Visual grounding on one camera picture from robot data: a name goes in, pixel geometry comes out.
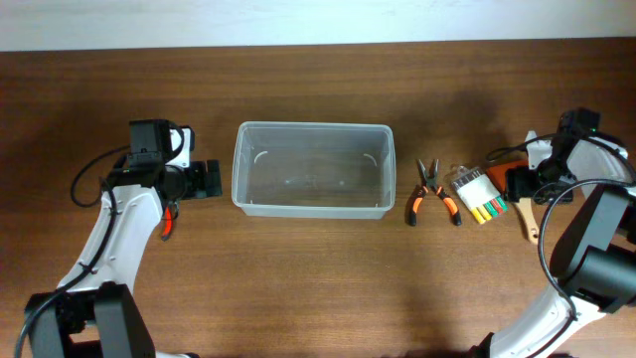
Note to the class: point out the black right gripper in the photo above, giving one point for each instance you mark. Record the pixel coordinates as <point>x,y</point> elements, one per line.
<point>517,187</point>

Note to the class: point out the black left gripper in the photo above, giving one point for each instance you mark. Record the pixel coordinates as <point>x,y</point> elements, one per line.
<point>201,187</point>

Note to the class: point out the orange scraper wooden handle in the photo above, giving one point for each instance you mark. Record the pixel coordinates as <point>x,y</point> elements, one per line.
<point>522,209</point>

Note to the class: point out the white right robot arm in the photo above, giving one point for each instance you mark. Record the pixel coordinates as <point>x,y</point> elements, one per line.
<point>587,183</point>

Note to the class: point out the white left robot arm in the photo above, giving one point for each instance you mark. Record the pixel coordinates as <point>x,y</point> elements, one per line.
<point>92,312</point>

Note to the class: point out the clear plastic container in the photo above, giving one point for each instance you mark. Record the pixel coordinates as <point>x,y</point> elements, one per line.
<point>315,170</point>

